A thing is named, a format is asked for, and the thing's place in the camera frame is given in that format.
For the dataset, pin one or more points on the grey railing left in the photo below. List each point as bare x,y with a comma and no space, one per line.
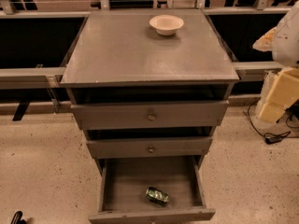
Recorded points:
31,78

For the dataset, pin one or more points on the middle grey drawer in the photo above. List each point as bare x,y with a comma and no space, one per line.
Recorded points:
149,147

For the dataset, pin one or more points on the grey drawer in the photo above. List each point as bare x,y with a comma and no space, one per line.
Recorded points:
123,191
149,115
149,147

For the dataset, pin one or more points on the grey drawer cabinet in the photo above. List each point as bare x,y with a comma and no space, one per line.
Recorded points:
120,58

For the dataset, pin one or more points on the black power adapter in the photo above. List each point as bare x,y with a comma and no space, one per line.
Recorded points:
270,140

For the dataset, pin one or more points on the black object bottom left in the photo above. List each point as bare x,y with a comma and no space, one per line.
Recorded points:
17,218

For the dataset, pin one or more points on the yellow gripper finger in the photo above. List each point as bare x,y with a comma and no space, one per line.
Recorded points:
264,43
279,92

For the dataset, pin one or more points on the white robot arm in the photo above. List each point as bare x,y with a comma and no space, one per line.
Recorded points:
285,45

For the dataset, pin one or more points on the bottom grey drawer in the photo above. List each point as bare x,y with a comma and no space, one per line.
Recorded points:
123,191

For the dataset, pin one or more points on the green soda can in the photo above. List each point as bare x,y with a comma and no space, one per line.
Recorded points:
157,196

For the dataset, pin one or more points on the top grey drawer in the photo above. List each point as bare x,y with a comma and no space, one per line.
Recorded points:
149,115

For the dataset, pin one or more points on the white bowl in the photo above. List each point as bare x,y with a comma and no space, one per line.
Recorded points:
166,24

